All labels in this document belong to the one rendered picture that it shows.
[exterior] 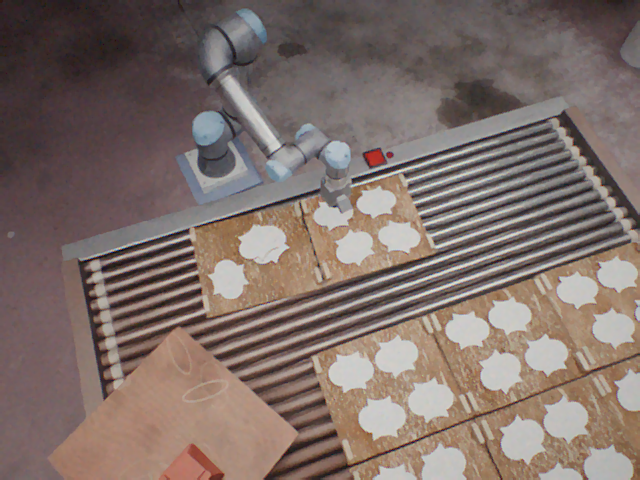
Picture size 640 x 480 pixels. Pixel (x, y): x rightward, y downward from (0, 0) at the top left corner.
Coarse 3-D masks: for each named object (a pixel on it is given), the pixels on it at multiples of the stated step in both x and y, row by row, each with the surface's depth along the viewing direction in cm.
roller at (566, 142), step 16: (560, 144) 214; (576, 144) 216; (496, 160) 211; (512, 160) 211; (448, 176) 207; (464, 176) 207; (416, 192) 204; (192, 256) 191; (144, 272) 188; (160, 272) 188; (176, 272) 191; (96, 288) 185; (112, 288) 186
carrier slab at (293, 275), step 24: (264, 216) 196; (288, 216) 197; (216, 240) 192; (288, 240) 192; (216, 264) 188; (240, 264) 188; (288, 264) 188; (312, 264) 188; (264, 288) 184; (288, 288) 184; (312, 288) 184; (216, 312) 180
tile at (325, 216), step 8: (320, 208) 197; (328, 208) 197; (336, 208) 197; (320, 216) 195; (328, 216) 195; (336, 216) 195; (344, 216) 196; (320, 224) 194; (328, 224) 194; (336, 224) 194; (344, 224) 194
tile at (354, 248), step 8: (352, 232) 193; (360, 232) 193; (344, 240) 191; (352, 240) 191; (360, 240) 191; (368, 240) 191; (344, 248) 190; (352, 248) 190; (360, 248) 190; (368, 248) 190; (344, 256) 188; (352, 256) 188; (360, 256) 189; (368, 256) 190; (360, 264) 187
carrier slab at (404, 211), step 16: (352, 192) 201; (400, 192) 202; (352, 208) 198; (400, 208) 199; (352, 224) 195; (368, 224) 195; (384, 224) 196; (416, 224) 196; (320, 240) 192; (336, 240) 192; (320, 256) 190; (336, 256) 190; (384, 256) 190; (400, 256) 190; (416, 256) 190; (336, 272) 187; (352, 272) 187; (368, 272) 187
